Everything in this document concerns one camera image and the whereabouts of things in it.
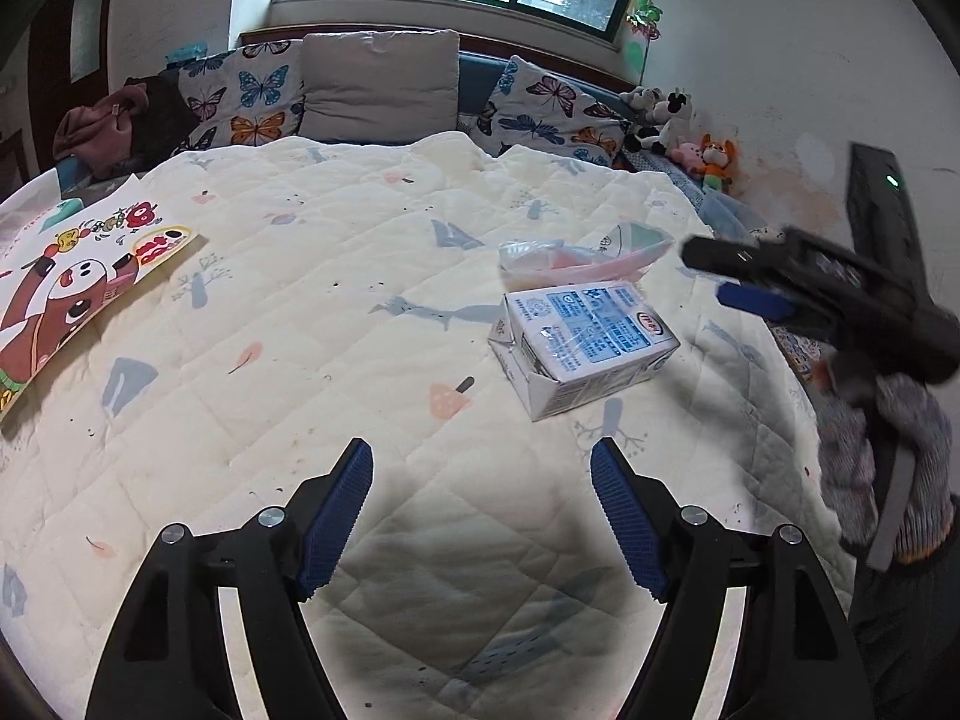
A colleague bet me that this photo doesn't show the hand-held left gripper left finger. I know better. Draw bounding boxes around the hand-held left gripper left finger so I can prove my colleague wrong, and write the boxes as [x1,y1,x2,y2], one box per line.
[86,439,374,720]

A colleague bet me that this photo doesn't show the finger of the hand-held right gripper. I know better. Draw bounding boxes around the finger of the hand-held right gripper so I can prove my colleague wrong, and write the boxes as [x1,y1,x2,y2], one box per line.
[716,282,850,340]
[681,229,827,295]

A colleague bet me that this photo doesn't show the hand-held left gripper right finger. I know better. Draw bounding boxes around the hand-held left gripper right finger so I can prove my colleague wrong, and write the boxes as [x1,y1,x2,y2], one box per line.
[590,439,875,720]

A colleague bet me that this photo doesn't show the clear plastic bag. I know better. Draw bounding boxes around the clear plastic bag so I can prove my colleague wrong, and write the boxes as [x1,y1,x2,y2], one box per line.
[499,223,674,295]

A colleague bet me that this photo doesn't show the blue and white milk carton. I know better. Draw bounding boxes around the blue and white milk carton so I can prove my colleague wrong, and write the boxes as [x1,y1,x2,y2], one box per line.
[487,281,682,422]

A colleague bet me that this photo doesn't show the person's right forearm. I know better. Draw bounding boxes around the person's right forearm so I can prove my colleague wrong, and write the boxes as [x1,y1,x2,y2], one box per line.
[814,356,955,565]

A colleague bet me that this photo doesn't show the clear plastic storage bin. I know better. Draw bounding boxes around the clear plastic storage bin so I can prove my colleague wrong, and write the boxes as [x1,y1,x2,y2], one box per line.
[701,186,782,242]

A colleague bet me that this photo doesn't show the orange fox plush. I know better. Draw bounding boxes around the orange fox plush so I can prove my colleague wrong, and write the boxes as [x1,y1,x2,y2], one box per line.
[697,133,740,197]

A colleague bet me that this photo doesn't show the pink plush toy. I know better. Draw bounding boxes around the pink plush toy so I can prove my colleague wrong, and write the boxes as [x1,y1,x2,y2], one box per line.
[669,140,707,180]

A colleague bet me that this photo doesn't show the grey patterned cloth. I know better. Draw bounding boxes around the grey patterned cloth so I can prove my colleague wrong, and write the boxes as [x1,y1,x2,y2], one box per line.
[622,150,707,205]

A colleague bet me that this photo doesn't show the black and white cow plush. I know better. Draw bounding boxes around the black and white cow plush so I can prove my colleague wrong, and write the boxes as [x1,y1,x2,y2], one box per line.
[619,86,695,156]

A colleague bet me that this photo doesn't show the cream quilted blanket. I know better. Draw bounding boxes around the cream quilted blanket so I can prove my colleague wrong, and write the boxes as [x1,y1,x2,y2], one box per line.
[0,130,856,720]

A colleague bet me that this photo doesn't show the butterfly print pillow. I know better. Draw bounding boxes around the butterfly print pillow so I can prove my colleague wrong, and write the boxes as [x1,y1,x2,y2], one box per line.
[178,40,310,156]
[476,55,629,167]

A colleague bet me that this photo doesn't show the person's dark clothing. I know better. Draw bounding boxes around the person's dark clothing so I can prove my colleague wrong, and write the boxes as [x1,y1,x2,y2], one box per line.
[846,491,960,720]

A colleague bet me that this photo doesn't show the cartoon picture sheet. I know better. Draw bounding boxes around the cartoon picture sheet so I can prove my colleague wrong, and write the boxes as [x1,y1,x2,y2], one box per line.
[0,178,203,422]

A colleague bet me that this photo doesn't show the grey cushion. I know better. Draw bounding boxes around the grey cushion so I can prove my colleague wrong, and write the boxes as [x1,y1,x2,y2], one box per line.
[300,29,461,146]

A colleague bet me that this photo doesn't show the pink clothing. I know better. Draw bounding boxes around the pink clothing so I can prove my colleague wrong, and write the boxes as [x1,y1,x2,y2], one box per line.
[55,82,152,167]

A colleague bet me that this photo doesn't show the dark wooden door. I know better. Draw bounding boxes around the dark wooden door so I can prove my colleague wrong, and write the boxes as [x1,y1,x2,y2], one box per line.
[25,0,115,95]

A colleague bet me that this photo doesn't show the paper flower wall decoration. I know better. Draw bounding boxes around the paper flower wall decoration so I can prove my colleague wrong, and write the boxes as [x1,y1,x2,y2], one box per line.
[625,0,665,44]

